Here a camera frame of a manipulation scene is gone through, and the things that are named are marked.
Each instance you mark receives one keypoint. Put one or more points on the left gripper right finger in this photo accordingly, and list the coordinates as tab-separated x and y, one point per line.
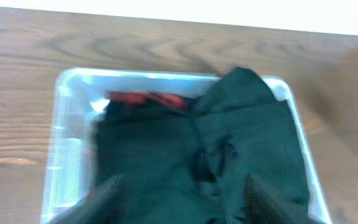
266	205

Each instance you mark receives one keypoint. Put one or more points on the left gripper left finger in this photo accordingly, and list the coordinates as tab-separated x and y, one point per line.
102	205

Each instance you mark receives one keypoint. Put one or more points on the black hoodie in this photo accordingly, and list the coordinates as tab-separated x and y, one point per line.
190	166

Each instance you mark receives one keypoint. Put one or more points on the red plaid flannel shirt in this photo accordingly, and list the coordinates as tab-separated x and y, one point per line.
132	99

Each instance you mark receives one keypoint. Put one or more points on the clear plastic storage bin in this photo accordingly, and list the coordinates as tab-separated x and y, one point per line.
81	103

